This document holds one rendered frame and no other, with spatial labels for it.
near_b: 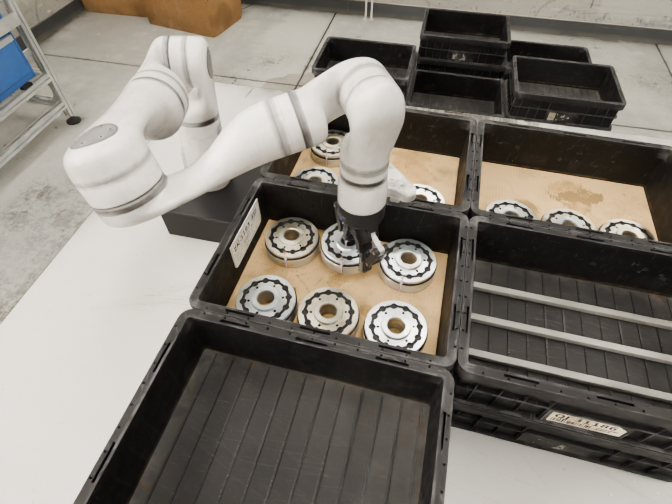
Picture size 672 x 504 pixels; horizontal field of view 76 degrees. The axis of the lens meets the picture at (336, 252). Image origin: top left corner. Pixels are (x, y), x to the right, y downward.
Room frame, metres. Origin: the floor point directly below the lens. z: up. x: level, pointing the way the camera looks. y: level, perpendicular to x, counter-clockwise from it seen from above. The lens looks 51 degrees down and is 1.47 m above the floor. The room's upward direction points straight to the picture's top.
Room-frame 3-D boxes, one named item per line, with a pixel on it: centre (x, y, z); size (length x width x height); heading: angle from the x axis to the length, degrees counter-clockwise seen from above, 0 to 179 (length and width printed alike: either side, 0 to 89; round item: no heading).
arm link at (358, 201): (0.49, -0.06, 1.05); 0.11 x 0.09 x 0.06; 120
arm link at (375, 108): (0.47, -0.04, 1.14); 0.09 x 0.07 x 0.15; 17
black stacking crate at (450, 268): (0.43, -0.01, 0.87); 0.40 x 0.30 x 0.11; 75
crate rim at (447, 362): (0.43, -0.01, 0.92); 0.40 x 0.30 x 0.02; 75
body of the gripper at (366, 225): (0.48, -0.04, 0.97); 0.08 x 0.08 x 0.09
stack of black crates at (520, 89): (1.59, -0.91, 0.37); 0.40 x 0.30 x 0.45; 77
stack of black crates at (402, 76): (1.76, -0.12, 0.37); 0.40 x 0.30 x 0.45; 77
